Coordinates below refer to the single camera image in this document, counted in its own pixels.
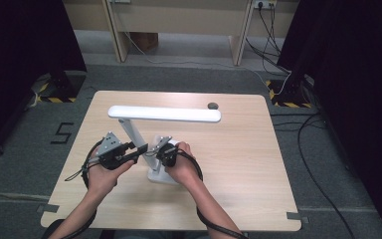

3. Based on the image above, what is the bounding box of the black cable along floor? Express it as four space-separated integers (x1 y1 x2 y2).
245 37 292 75

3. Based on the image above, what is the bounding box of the short black floor cable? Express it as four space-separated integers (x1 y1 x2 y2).
270 112 327 131

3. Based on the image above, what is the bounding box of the beige wooden desk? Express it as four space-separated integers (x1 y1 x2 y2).
63 0 301 67

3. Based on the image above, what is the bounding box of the hand-held gripper cable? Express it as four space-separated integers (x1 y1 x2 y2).
58 138 104 239
177 148 251 239

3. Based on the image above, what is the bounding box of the white desk lamp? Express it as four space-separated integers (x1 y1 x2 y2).
107 105 223 185

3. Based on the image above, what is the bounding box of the black curtain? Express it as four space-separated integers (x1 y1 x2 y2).
277 0 382 239
0 0 89 157

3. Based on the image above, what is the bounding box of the grey tape piece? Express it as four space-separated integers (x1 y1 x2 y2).
286 211 310 224
36 203 61 214

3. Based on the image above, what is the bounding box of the person's right hand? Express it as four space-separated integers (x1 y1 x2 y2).
164 140 202 186

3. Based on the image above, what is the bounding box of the brown cardboard box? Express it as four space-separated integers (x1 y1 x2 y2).
128 32 159 53

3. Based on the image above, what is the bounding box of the person's left hand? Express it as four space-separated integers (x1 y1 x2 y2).
87 158 136 201

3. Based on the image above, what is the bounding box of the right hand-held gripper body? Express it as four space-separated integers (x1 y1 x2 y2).
152 134 180 168

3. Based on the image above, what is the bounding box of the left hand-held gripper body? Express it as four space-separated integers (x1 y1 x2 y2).
95 131 131 171

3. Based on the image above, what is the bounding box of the right hand-held gripper cable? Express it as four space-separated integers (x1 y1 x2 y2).
177 148 251 239

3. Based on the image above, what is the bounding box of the white wall power outlet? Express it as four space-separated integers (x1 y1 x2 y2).
253 0 279 10

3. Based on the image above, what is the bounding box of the long black floor cable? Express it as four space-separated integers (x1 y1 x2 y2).
296 113 357 239

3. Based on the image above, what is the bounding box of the left hand-held gripper cable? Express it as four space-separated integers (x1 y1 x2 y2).
58 138 104 239

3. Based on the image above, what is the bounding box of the stand base with hazard tape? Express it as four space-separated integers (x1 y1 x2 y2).
266 74 314 110
29 71 88 104

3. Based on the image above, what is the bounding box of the black cable from outlet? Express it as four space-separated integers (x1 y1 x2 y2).
257 4 283 58

